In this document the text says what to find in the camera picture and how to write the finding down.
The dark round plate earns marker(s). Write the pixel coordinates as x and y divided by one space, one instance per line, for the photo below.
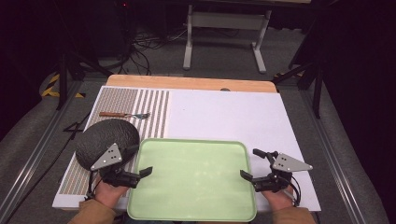
101 137

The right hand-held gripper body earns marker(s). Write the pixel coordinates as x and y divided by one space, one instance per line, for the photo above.
285 165

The striped placemat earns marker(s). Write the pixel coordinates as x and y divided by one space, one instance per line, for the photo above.
121 99

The white metal desk frame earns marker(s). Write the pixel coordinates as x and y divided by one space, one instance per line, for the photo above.
227 21

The person's left hand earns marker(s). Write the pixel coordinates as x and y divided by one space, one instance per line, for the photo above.
109 194

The white table board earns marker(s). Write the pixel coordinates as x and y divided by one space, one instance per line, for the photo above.
233 118

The person's right hand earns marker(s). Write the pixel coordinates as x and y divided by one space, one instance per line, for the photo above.
278 199

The black tripod stand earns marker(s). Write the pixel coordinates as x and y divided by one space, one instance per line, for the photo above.
63 81
317 90

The yellow black hazard tape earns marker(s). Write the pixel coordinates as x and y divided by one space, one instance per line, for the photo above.
49 90

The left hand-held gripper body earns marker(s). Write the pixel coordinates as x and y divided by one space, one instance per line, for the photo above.
109 157

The wooden table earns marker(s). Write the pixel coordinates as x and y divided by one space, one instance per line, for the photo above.
186 82

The aluminium floor rail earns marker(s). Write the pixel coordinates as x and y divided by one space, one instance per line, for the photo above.
334 158
37 149

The light green tray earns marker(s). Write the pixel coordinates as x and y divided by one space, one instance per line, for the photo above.
193 183

